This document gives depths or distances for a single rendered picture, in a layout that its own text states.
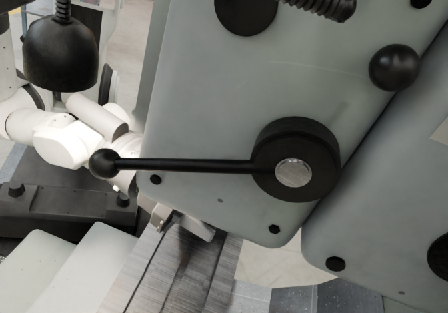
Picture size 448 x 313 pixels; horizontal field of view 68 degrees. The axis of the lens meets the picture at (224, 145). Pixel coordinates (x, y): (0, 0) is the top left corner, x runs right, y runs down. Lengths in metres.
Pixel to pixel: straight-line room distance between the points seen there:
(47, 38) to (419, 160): 0.33
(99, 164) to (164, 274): 0.48
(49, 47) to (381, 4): 0.28
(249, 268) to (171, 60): 1.82
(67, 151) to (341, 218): 0.39
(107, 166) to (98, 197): 1.03
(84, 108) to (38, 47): 0.19
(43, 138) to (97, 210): 0.75
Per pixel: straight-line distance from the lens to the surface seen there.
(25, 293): 0.97
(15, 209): 1.32
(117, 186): 0.53
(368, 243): 0.33
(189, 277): 0.77
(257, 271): 2.05
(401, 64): 0.23
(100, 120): 0.52
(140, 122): 0.42
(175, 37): 0.27
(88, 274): 0.84
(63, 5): 0.37
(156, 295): 0.74
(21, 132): 0.71
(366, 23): 0.25
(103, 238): 0.89
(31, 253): 1.02
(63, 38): 0.36
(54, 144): 0.57
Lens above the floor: 1.61
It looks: 36 degrees down
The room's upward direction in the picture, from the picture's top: 21 degrees clockwise
